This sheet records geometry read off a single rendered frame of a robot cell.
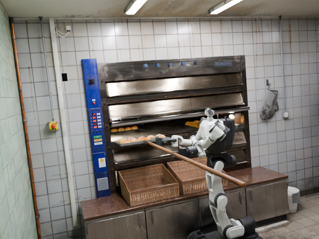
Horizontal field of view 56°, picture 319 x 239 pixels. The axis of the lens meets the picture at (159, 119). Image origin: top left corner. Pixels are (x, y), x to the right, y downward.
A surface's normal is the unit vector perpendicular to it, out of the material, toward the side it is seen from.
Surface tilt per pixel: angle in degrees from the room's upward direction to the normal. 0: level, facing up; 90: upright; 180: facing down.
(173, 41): 90
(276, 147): 90
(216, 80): 70
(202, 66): 90
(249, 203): 90
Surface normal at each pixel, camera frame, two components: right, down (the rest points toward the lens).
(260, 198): 0.33, 0.06
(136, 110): 0.28, -0.27
